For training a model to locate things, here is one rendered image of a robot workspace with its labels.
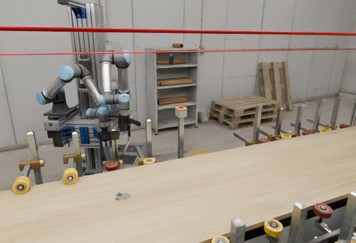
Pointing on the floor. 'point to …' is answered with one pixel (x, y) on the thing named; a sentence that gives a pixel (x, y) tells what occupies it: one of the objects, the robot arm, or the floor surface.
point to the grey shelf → (156, 90)
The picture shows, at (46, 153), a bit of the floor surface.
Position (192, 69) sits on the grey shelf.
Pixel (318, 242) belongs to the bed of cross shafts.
